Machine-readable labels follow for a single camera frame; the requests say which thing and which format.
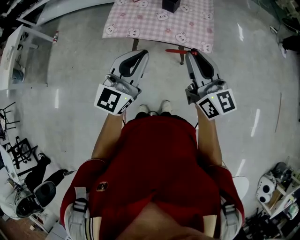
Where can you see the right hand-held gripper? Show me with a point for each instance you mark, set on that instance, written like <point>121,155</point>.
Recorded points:
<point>225,102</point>

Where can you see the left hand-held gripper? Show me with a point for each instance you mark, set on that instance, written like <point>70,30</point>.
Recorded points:
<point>107,98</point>

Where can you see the small black box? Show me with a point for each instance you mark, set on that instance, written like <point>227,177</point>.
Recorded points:
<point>170,5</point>

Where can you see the person's right forearm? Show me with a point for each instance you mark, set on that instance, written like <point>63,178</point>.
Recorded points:
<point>209,140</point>

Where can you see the person's left forearm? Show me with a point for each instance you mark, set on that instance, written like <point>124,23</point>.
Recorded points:
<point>109,136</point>

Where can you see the dark wooden table leg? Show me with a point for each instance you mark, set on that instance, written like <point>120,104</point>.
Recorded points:
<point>182,57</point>
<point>135,44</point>

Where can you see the pink checked bunny tablecloth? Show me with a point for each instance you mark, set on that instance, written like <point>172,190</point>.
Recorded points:
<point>150,25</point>

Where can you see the person's white left shoe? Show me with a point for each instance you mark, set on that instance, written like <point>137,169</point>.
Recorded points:
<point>143,109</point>

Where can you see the person's white shoe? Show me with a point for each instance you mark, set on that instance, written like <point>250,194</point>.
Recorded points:
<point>166,106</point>
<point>143,109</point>

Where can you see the person's black shorts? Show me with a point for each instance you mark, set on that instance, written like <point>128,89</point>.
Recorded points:
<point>140,115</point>

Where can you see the person's white right shoe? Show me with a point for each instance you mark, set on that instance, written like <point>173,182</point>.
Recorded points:
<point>166,106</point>

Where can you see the small white bottle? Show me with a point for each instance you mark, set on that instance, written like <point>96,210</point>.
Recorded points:
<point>55,37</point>

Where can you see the thin brown floor strip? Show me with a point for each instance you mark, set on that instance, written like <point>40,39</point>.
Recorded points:
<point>279,112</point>

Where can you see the white curved counter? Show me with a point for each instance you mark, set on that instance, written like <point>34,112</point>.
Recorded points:
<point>58,9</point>

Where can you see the person's red shirt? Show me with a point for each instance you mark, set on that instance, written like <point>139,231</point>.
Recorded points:
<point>152,159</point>

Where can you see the white desk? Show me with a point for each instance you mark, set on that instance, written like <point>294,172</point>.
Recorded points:
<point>10,49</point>

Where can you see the white round stool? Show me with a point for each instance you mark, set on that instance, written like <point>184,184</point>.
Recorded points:
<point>242,187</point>

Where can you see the black metal stool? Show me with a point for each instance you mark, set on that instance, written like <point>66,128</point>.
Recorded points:
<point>9,114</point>

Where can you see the white device with black eyes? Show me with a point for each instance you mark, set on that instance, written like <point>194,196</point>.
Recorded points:
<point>266,187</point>

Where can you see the black folding rack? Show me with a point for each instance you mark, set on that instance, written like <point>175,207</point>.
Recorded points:
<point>21,152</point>

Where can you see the white shelf with clutter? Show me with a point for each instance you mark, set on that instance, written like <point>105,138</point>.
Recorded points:
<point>284,194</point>

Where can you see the grey mesh office chair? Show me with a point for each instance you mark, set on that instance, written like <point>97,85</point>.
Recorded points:
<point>39,197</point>

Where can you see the person's face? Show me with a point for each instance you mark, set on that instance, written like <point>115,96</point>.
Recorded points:
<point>164,225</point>

